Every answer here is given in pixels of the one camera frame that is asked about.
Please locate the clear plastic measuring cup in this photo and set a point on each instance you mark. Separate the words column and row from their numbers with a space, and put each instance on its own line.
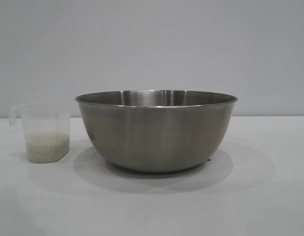
column 43, row 118

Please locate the stainless steel mixing bowl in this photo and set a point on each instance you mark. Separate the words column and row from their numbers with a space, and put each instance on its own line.
column 154, row 137

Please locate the white uncooked rice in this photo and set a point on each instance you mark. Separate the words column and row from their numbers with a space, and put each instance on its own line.
column 47, row 147

